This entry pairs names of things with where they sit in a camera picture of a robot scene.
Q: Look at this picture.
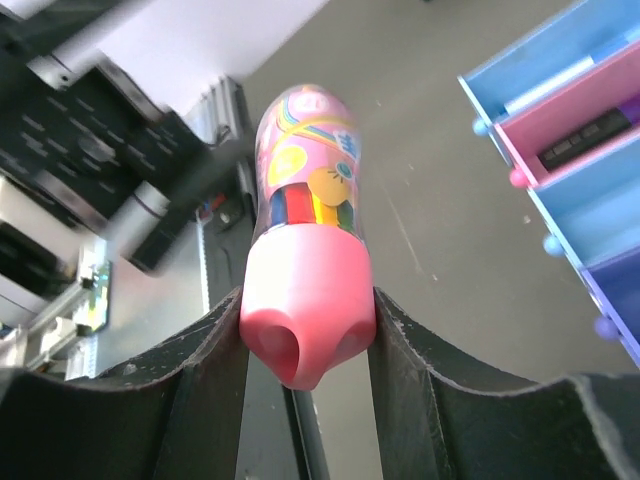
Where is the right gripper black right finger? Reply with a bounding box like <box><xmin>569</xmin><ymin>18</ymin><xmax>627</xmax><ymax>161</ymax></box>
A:
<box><xmin>368</xmin><ymin>291</ymin><xmax>639</xmax><ymax>479</ymax></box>

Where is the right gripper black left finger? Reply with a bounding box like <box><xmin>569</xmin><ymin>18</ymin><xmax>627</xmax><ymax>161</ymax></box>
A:
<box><xmin>1</xmin><ymin>290</ymin><xmax>248</xmax><ymax>480</ymax></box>

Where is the colourful tube pink cap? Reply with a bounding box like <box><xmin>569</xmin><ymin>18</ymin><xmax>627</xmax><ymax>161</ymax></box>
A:
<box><xmin>239</xmin><ymin>84</ymin><xmax>376</xmax><ymax>391</ymax></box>

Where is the purple drawer box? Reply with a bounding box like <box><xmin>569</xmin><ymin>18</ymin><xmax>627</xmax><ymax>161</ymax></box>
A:
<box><xmin>582</xmin><ymin>247</ymin><xmax>640</xmax><ymax>366</ymax></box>

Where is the light blue drawer box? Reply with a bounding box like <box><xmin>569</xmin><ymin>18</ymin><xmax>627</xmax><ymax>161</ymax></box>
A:
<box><xmin>529</xmin><ymin>130</ymin><xmax>639</xmax><ymax>269</ymax></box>
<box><xmin>458</xmin><ymin>0</ymin><xmax>639</xmax><ymax>136</ymax></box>

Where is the pink drawer box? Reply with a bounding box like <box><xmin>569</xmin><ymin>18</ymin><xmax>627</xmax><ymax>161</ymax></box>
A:
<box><xmin>496</xmin><ymin>41</ymin><xmax>639</xmax><ymax>187</ymax></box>

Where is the black marker purple cap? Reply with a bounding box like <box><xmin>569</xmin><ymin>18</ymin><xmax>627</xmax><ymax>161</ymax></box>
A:
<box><xmin>537</xmin><ymin>95</ymin><xmax>639</xmax><ymax>172</ymax></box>

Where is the white marker blue cap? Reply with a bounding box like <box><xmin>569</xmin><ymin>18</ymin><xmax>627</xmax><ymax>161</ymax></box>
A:
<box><xmin>504</xmin><ymin>27</ymin><xmax>639</xmax><ymax>115</ymax></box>

